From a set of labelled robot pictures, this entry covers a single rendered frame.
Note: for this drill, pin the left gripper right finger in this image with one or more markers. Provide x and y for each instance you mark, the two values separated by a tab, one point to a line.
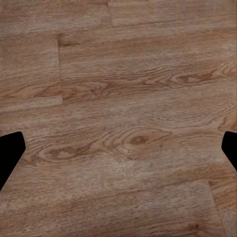
229	146

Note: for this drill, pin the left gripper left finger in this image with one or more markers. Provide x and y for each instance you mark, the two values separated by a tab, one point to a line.
12	146

